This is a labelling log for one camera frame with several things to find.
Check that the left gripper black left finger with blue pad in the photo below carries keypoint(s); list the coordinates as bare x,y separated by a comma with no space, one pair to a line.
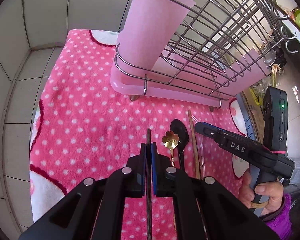
94,208

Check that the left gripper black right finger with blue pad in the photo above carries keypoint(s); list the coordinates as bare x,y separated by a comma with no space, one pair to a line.
204,209

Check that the gold flower spoon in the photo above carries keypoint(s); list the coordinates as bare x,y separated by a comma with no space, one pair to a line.
171,141

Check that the black plastic spoon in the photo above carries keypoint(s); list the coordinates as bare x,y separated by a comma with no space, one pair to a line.
180,129

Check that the purple sleeve forearm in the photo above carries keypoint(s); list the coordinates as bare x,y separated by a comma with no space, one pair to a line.
279,221

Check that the person's right hand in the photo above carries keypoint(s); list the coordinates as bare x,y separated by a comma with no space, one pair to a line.
273,189

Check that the green onions in bag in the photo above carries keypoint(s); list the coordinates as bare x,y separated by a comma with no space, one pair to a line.
258,90

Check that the pink polka dot towel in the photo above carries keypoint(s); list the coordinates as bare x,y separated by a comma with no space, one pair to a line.
84,128

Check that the brown wooden chopstick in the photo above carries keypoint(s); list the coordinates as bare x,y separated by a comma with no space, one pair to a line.
194,145

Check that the pink drip tray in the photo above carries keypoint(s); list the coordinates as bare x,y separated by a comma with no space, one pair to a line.
188,69

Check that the metal shelf unit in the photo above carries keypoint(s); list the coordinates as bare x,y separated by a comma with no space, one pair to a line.
284,10

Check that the pink left utensil cup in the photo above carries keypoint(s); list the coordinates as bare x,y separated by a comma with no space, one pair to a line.
148,27

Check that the metal wire dish rack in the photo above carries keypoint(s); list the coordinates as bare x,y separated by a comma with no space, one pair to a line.
235,20

